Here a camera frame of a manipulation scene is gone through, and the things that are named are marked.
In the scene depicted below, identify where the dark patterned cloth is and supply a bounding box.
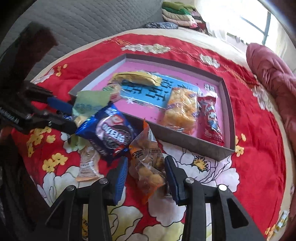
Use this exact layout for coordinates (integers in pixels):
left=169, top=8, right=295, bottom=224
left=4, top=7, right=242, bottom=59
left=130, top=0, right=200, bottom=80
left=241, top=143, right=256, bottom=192
left=143, top=22, right=178, bottom=29

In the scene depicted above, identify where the orange clear snack bag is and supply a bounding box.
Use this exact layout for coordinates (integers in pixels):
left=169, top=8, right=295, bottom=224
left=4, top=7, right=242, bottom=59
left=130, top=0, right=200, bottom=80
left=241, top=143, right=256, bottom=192
left=129, top=120, right=166, bottom=204

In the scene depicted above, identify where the pink quilted comforter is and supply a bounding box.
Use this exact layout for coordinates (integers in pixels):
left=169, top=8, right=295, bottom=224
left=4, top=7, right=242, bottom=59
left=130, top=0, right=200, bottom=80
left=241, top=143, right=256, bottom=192
left=246, top=43, right=295, bottom=151

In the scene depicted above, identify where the grey quilted mattress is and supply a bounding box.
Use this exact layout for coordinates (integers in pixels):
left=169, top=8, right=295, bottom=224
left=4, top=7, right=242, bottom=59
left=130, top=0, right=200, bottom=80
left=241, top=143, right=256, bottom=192
left=1, top=1, right=163, bottom=79

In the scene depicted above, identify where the yellow puffs snack bag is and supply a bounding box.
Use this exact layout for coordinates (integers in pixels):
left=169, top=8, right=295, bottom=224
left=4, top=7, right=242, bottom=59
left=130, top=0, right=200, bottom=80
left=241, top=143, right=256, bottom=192
left=161, top=87, right=198, bottom=135

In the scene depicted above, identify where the red blue snack packet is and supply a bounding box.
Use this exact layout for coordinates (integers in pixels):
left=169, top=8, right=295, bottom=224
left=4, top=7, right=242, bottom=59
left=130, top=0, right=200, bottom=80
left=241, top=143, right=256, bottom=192
left=198, top=91, right=225, bottom=146

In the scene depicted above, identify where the pale green snack bag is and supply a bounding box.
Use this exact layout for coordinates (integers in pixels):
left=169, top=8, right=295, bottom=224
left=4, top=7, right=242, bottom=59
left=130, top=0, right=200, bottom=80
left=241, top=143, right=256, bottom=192
left=68, top=90, right=111, bottom=151

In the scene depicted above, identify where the small beige candy wrapper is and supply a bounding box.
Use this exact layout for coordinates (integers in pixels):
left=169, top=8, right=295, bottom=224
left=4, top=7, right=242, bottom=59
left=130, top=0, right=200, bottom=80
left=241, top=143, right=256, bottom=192
left=75, top=143, right=104, bottom=182

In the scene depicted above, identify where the blue oreo packet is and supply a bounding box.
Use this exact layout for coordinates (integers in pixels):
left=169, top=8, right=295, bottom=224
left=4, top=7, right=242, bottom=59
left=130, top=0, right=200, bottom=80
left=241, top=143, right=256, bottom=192
left=75, top=102, right=137, bottom=163

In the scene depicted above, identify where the gold foil snack packet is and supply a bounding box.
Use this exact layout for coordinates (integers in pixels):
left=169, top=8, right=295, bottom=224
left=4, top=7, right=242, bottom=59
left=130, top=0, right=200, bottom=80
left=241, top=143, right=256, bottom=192
left=109, top=71, right=162, bottom=86

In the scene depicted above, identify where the window frame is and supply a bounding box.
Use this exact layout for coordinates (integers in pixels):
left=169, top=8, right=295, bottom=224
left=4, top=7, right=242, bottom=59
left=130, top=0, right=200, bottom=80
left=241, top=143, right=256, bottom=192
left=241, top=11, right=271, bottom=45

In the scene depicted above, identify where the folded clothes pile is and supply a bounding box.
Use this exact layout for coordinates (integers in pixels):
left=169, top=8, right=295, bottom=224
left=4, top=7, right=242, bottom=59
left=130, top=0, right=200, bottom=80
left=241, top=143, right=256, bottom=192
left=162, top=1, right=209, bottom=35

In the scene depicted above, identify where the red floral blanket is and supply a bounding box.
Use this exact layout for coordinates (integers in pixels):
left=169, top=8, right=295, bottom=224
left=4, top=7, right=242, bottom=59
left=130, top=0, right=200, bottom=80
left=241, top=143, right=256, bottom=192
left=12, top=33, right=286, bottom=240

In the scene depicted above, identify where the green label cookie packet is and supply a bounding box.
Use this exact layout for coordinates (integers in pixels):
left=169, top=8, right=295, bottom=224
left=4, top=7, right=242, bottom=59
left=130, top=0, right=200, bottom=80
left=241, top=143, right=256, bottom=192
left=102, top=83, right=121, bottom=102

